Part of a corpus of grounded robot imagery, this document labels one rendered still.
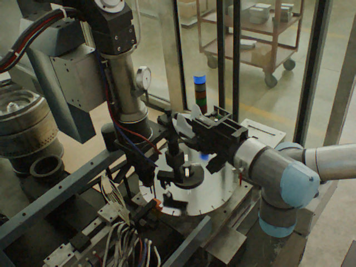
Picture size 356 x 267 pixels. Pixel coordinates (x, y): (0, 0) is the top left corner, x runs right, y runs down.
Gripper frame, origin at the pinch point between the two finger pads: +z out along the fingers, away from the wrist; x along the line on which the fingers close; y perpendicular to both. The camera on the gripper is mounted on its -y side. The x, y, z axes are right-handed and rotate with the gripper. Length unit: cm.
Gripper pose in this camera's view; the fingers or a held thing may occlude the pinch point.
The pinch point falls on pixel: (180, 121)
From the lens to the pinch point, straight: 81.5
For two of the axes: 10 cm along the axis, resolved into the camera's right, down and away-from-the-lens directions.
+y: -1.0, -7.7, -6.3
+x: -7.5, 4.8, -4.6
